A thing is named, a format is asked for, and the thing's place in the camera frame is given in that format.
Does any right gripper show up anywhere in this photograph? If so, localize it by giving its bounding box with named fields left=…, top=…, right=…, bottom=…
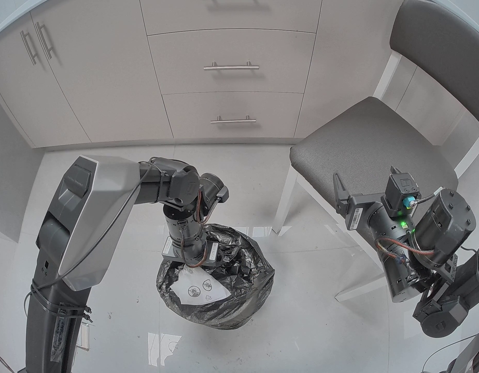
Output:
left=333, top=165, right=425, bottom=305

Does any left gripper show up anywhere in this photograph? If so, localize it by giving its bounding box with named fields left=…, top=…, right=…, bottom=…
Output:
left=160, top=207, right=225, bottom=267

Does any white printed wrapper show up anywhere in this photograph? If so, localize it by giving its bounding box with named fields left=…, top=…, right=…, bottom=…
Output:
left=170, top=267, right=228, bottom=305

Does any black plastic bag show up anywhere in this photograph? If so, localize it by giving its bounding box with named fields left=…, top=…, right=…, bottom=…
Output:
left=156, top=224, right=275, bottom=330

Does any grey chair with white legs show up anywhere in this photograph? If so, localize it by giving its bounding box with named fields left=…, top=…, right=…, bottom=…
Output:
left=272, top=0, right=479, bottom=302

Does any beige cabinet with drawers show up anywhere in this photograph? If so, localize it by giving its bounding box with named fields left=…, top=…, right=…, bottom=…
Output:
left=0, top=0, right=479, bottom=149

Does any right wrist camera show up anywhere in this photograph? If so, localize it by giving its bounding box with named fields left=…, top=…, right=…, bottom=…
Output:
left=385, top=171, right=419, bottom=213

